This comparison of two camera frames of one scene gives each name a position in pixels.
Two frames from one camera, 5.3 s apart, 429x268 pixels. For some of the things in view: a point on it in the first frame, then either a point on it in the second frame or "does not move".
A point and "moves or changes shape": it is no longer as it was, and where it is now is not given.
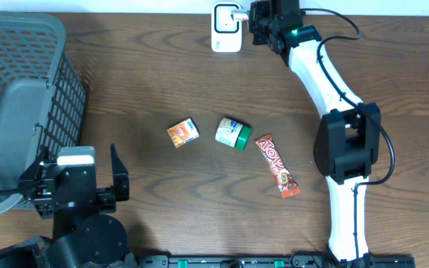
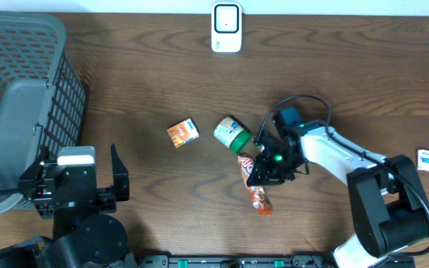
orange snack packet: [183, 132] does not move
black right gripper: [258, 7] -> [267, 175]
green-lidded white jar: [232, 133] does not move
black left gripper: [106, 200] does not move
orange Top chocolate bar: [287, 184] moves or changes shape
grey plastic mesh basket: [30, 94] does not move
